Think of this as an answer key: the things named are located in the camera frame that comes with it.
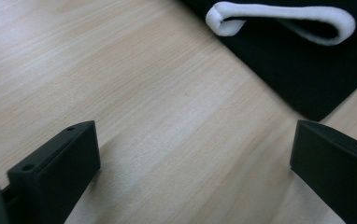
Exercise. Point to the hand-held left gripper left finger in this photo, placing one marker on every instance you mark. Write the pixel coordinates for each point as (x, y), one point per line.
(58, 174)

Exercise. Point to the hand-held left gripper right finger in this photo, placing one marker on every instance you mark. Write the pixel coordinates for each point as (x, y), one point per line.
(338, 168)

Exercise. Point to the black garment with white trim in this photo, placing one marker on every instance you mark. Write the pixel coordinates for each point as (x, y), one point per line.
(292, 68)

